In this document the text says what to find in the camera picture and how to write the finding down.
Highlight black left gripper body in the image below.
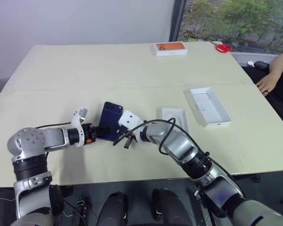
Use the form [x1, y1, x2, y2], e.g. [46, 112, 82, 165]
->
[82, 122, 98, 145]

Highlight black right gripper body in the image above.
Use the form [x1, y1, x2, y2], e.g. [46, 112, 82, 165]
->
[117, 125, 134, 141]

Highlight dark blue phone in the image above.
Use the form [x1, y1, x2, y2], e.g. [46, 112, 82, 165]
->
[98, 101, 125, 142]

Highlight white phone box lid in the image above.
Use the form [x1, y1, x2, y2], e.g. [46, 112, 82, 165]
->
[161, 107, 190, 133]

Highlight open white phone box base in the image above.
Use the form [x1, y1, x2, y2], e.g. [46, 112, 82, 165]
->
[183, 87, 233, 129]

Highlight white box with orange print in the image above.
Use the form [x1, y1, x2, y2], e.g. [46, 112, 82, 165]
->
[152, 41, 189, 57]

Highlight person's bare hand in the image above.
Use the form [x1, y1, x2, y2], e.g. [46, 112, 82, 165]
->
[255, 73, 277, 96]

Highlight dark rounded shape under table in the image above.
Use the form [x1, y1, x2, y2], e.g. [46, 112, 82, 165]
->
[98, 191, 128, 226]

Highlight small black connector under table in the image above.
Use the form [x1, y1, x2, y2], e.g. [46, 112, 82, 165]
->
[76, 199, 86, 216]

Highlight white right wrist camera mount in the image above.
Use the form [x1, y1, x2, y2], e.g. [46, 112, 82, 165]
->
[117, 110, 144, 129]

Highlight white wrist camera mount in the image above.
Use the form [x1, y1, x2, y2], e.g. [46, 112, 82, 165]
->
[70, 106, 89, 148]
[117, 110, 144, 129]

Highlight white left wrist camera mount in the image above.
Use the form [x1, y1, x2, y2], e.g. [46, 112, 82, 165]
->
[70, 106, 89, 148]

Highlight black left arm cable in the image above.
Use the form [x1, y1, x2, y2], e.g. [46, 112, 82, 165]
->
[34, 121, 73, 129]

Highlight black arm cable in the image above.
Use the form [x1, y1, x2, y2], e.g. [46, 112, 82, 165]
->
[34, 121, 73, 129]
[112, 118, 176, 155]

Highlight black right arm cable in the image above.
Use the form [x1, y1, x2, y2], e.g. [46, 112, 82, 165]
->
[112, 118, 176, 155]

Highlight dark window frame post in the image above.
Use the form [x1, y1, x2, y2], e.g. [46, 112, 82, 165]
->
[168, 0, 184, 43]

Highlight red handled scissors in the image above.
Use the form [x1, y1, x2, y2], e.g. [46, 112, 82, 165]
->
[209, 40, 233, 53]

